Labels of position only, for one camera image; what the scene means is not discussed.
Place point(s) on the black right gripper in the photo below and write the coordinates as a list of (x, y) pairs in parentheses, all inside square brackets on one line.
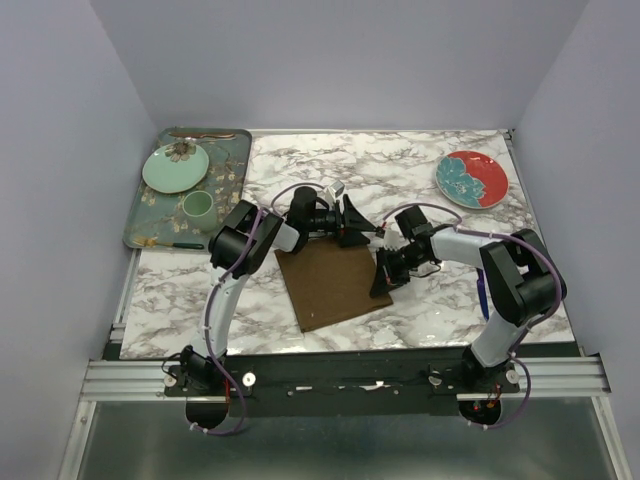
[(386, 279)]

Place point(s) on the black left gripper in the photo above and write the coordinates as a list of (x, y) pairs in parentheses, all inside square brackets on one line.
[(349, 236)]

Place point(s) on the brown fabric napkin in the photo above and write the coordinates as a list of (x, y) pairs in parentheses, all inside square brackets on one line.
[(328, 284)]

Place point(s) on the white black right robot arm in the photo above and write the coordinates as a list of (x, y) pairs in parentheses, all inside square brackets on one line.
[(524, 284)]

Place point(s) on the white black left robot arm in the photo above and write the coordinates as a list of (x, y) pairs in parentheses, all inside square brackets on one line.
[(238, 249)]

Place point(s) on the red and teal plate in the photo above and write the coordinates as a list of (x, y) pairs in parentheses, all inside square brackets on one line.
[(471, 179)]

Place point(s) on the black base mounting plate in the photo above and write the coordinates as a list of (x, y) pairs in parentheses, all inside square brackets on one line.
[(228, 394)]

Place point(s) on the mint green cup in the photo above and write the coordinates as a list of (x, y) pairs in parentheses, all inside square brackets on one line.
[(199, 208)]

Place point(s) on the mint green floral plate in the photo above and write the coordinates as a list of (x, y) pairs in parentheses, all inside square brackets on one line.
[(176, 167)]

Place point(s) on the copper spoon on tray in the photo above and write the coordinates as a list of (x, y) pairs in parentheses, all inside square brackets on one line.
[(202, 136)]

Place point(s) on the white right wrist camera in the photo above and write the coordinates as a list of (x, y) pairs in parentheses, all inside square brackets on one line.
[(392, 240)]

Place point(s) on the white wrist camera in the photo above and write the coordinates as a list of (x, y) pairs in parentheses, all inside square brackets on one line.
[(333, 192), (392, 240)]

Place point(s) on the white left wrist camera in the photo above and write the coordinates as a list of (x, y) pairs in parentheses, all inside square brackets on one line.
[(333, 192)]

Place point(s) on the blue handled knife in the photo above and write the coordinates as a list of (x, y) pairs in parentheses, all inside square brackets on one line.
[(482, 294)]

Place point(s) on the gold fork green handle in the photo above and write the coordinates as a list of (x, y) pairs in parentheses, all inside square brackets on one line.
[(149, 242)]

